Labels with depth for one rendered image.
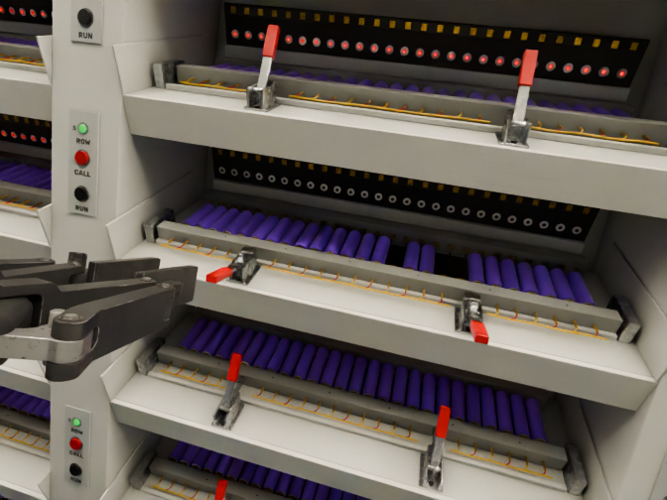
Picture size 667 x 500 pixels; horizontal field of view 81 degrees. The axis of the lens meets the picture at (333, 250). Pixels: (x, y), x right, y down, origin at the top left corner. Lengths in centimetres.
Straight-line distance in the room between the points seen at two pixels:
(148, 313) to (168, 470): 52
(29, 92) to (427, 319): 54
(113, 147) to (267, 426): 39
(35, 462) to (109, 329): 65
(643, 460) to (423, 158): 38
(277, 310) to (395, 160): 21
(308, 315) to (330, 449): 18
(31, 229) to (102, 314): 47
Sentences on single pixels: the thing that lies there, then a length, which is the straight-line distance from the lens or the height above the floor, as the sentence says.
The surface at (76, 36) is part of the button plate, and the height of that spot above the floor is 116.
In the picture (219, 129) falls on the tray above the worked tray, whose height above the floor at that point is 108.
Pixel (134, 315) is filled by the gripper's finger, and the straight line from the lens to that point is 23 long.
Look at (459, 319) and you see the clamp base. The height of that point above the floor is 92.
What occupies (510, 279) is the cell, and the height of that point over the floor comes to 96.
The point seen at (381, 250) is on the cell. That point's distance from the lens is 51.
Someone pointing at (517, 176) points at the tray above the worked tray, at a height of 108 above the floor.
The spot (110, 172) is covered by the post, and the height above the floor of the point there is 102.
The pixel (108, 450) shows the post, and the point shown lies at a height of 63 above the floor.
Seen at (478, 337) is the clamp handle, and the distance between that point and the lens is 38.
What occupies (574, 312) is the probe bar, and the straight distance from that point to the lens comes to 50.
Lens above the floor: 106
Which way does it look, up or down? 12 degrees down
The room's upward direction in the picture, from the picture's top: 9 degrees clockwise
